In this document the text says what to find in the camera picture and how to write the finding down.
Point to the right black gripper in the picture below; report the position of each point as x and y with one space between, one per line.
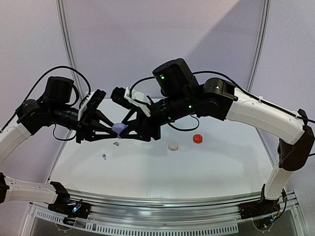
146 123

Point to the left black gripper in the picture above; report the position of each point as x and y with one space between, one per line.
89 123

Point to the purple earbud charging case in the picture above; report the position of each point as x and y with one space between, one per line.
118 128

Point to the pink-white earbud charging case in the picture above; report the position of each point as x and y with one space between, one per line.
173 146

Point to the red earbud charging case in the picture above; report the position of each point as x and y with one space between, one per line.
197 138

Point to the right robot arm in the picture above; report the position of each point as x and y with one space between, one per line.
221 98

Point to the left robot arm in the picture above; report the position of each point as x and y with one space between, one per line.
53 107

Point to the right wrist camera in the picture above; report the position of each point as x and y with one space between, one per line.
135 99

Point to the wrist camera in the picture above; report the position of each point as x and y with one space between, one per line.
135 99
91 103

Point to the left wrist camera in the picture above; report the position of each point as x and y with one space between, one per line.
91 103

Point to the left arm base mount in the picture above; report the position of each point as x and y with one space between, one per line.
73 209

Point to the left aluminium corner post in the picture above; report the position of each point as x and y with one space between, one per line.
67 45

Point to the aluminium corner post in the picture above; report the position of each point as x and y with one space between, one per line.
259 43
67 45

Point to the aluminium front rail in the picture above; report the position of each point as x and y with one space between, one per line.
125 216

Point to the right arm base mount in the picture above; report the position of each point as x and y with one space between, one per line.
259 208

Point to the right aluminium corner post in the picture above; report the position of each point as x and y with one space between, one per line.
259 43

